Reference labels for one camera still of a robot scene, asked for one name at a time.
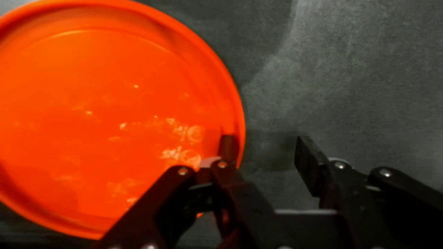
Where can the orange round plate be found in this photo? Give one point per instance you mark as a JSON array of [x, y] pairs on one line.
[[105, 115]]

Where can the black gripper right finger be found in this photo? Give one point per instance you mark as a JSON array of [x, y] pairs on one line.
[[364, 202]]

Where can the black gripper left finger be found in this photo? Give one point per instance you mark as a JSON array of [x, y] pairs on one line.
[[216, 208]]

